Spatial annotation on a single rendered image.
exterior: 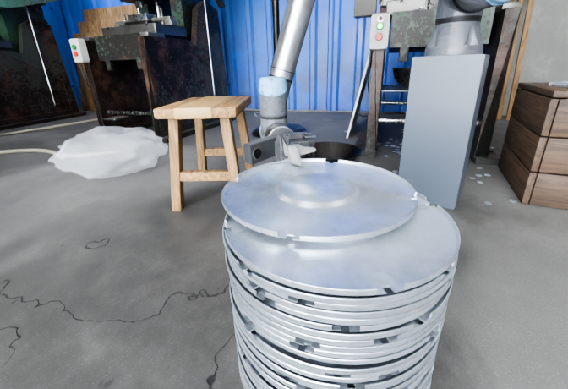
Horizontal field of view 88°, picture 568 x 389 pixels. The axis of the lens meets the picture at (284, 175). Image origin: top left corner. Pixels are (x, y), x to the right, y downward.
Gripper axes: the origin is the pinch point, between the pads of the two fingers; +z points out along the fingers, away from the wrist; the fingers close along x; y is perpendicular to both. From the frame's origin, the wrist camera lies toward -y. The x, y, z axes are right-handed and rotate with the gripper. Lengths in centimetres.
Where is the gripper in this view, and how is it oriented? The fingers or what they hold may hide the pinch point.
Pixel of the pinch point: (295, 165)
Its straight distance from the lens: 56.7
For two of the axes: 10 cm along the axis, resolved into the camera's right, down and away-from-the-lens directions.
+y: 9.7, -1.1, 2.1
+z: 2.3, 3.4, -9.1
